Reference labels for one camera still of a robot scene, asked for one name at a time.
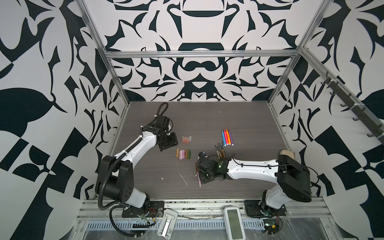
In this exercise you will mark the beige whiteboard eraser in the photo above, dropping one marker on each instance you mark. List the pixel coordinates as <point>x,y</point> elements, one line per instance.
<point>287,153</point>

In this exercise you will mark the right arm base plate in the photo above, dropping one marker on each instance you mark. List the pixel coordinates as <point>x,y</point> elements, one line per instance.
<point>259,209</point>

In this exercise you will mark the red pink marker pen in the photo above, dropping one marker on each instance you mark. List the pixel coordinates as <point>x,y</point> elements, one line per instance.
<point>227,140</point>

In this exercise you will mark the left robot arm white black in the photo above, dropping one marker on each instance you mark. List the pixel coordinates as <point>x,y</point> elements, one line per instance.
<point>115,182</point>

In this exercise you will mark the small green led circuit board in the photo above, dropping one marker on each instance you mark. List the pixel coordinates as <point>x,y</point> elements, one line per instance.
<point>272,226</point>

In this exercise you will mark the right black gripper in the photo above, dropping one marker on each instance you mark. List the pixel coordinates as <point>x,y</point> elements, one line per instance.
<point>202,179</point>

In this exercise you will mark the light pink marker pen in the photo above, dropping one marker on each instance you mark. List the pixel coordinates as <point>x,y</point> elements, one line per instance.
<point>218,152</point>

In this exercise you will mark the white grey remote device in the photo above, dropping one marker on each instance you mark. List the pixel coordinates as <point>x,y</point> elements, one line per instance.
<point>167,224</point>

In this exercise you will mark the blue marker pen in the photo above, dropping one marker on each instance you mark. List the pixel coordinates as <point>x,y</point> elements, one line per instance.
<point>224,136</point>

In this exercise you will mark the black coat hook rail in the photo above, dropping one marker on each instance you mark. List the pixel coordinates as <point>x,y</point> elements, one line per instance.
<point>361,111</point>

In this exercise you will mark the gold tan marker pen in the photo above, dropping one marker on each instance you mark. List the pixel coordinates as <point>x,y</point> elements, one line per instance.
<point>216,153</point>

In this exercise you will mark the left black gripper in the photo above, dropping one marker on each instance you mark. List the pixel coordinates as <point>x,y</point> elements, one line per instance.
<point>174,141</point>

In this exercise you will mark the purple marker pen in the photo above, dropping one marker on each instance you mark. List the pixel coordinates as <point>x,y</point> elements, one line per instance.
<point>231,137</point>

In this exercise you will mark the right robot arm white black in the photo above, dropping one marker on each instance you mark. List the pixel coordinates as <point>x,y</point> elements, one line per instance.
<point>292,180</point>

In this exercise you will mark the white handheld display device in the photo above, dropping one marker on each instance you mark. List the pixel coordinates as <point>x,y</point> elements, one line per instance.
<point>233,223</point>

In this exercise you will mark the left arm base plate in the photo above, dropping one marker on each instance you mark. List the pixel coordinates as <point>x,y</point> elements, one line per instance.
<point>151,209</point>

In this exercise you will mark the aluminium frame front rail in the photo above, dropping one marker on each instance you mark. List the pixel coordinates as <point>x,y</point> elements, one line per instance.
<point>212,208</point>

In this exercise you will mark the orange marker pen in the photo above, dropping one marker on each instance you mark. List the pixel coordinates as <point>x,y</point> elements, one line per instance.
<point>229,142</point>

